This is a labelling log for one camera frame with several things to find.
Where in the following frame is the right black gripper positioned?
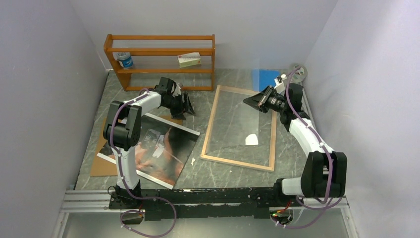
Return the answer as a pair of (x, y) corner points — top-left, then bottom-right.
(243, 86), (288, 114)

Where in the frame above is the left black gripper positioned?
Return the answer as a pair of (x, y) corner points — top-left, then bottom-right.
(163, 92), (196, 120)

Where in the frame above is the clear acrylic sheet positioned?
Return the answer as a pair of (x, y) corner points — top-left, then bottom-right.
(210, 69), (259, 147)

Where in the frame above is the printed photo of people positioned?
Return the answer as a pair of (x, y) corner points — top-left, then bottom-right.
(117, 113), (200, 189)

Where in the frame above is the wooden picture frame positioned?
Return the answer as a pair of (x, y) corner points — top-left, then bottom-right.
(201, 85), (277, 172)

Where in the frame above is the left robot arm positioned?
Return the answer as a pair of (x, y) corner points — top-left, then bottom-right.
(103, 77), (193, 209)

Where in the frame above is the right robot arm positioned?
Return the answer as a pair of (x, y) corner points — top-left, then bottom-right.
(243, 83), (348, 206)

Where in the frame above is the blue foam mat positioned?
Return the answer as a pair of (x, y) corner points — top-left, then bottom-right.
(252, 69), (280, 92)

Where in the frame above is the clear tape roll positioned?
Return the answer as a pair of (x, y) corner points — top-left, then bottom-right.
(288, 63), (308, 83)

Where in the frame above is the small white green box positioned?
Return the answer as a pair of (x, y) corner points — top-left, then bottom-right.
(177, 52), (201, 68)

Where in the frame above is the orange wooden shelf rack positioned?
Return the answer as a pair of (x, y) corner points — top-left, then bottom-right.
(103, 34), (216, 91)

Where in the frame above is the blue white small jar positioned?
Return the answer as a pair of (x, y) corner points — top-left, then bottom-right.
(116, 52), (133, 68)

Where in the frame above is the brown cardboard backing board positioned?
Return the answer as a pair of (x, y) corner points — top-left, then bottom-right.
(90, 115), (184, 178)

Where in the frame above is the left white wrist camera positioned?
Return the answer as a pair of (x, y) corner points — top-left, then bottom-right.
(172, 83), (183, 97)

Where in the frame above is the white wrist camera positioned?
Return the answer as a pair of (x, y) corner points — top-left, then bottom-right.
(274, 74), (287, 94)
(172, 83), (183, 97)

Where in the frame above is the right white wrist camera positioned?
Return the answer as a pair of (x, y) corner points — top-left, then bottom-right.
(274, 74), (287, 94)

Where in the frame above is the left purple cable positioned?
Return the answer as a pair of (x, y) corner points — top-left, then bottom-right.
(108, 88), (178, 238)

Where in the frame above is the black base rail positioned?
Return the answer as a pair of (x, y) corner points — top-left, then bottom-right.
(108, 185), (298, 221)

